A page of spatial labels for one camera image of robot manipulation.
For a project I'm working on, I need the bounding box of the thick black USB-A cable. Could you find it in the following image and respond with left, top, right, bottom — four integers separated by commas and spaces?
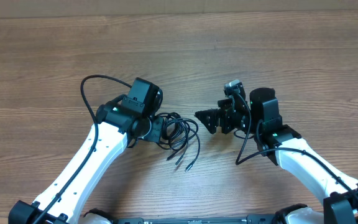
158, 112, 198, 162

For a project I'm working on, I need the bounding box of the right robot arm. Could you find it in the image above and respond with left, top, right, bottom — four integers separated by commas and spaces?
195, 87, 358, 223

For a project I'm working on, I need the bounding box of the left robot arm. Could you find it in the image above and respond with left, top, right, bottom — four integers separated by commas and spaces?
8, 78, 163, 223

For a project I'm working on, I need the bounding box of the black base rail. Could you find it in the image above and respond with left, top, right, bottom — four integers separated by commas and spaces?
82, 203, 332, 224

